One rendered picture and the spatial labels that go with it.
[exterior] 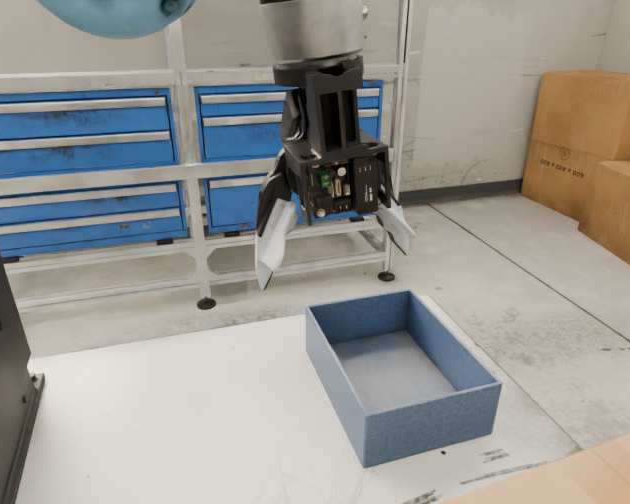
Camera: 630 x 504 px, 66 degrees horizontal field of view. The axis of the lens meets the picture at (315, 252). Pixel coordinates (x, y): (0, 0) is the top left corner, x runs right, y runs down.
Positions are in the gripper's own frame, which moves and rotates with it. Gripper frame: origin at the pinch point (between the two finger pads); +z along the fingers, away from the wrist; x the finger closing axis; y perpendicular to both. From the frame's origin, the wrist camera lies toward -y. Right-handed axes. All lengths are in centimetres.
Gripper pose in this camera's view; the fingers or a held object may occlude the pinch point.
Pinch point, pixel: (334, 269)
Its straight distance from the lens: 49.1
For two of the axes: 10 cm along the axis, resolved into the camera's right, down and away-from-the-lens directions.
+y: 2.7, 4.2, -8.7
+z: 1.2, 8.8, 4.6
